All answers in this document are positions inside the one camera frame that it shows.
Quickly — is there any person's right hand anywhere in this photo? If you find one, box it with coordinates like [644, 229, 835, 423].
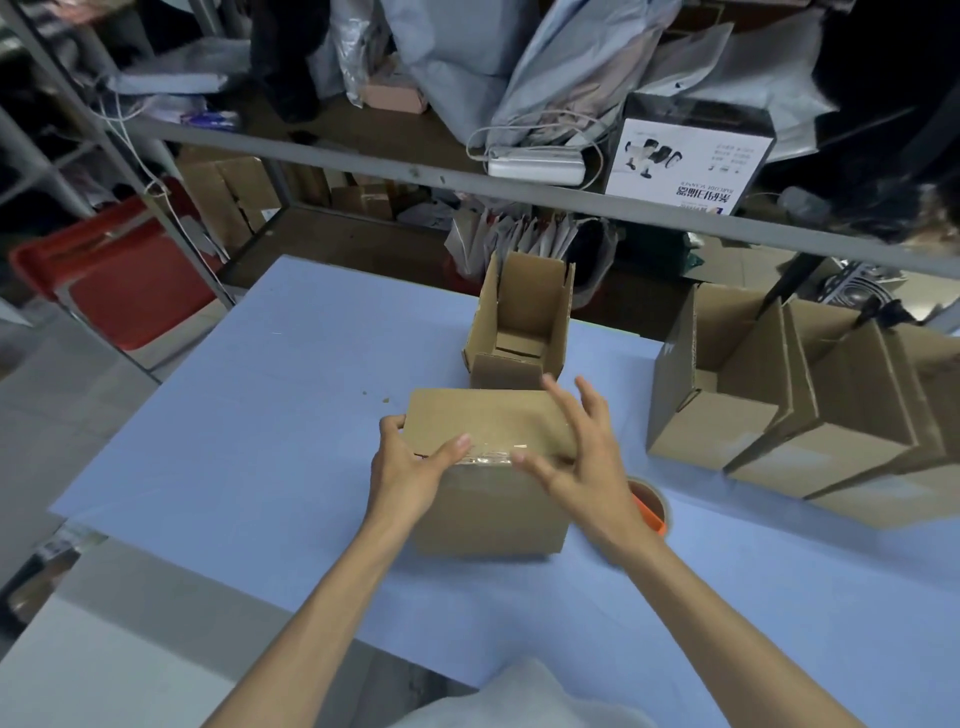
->
[512, 374, 669, 569]

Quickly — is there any person's left hand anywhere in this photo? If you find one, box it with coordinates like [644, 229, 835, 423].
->
[365, 414, 474, 543]

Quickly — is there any orange blue tape dispenser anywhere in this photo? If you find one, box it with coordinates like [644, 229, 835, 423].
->
[626, 476, 671, 538]

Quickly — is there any plain brown cardboard box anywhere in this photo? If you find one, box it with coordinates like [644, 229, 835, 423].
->
[809, 322, 960, 532]

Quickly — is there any large brown storage cardboard box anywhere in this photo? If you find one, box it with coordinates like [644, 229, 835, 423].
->
[176, 146, 283, 253]

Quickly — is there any person's right forearm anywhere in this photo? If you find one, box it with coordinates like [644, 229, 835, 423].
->
[622, 539, 864, 728]

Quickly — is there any person's left forearm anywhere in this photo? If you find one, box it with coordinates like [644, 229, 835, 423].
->
[202, 517, 421, 728]

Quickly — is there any person's white shirt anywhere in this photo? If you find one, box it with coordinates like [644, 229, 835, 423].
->
[389, 658, 661, 728]

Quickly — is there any dark green bag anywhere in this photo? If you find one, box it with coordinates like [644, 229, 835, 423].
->
[622, 224, 706, 283]

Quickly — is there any bundle of grey paper bags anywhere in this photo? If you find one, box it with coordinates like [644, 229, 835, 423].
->
[443, 209, 583, 279]

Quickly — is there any grey metal shelving rack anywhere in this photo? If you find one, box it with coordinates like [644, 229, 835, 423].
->
[0, 0, 960, 376]

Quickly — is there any red plastic stool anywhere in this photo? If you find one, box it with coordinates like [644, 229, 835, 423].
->
[8, 198, 226, 354]

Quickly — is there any white power strip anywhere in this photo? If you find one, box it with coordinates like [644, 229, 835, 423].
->
[485, 147, 588, 187]

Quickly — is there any silver reflective roll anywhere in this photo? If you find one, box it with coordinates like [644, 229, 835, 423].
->
[821, 273, 909, 309]

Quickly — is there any white black printed box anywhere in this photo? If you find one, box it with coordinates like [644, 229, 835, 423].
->
[603, 93, 778, 219]

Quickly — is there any white glossy cabinet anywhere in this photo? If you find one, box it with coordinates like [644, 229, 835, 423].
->
[0, 536, 399, 728]

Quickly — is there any pile of grey plastic mailers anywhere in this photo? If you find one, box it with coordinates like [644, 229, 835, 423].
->
[378, 0, 838, 151]

